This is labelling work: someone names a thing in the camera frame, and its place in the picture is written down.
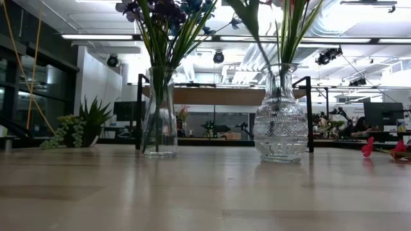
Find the white LED light bar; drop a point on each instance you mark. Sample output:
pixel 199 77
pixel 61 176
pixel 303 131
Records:
pixel 395 40
pixel 335 40
pixel 96 37
pixel 237 38

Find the background flower arrangement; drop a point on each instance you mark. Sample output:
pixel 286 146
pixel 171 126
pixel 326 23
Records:
pixel 183 114

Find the smooth clear glass vase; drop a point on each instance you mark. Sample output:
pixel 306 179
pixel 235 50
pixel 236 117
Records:
pixel 170 128

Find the black computer monitor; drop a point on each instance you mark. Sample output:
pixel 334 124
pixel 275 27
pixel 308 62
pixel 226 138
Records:
pixel 383 114
pixel 128 110

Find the brown cardboard box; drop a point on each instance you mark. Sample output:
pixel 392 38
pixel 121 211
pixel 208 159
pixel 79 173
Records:
pixel 229 135

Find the blue artificial flower bunch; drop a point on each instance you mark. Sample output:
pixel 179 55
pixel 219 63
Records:
pixel 192 4

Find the black background robot arm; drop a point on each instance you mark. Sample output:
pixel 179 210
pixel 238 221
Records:
pixel 215 127
pixel 340 115

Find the person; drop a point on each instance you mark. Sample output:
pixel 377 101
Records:
pixel 363 126

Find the silver ventilation duct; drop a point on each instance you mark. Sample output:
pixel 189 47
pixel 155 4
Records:
pixel 330 25

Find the patterned clear glass vase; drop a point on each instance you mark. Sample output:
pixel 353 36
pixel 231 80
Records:
pixel 281 128

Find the wooden shelf with black legs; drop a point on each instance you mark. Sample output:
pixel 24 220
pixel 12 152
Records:
pixel 224 96

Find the potted artificial succulent plant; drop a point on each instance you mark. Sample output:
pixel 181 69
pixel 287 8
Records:
pixel 93 122

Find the black rig frame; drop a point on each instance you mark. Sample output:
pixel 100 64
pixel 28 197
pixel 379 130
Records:
pixel 215 38

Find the purple artificial flower stem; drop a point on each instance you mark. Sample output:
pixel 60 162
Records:
pixel 126 8
pixel 170 11

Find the black ceiling spotlight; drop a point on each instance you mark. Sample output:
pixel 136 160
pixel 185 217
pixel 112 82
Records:
pixel 218 57
pixel 358 81
pixel 112 60
pixel 327 55

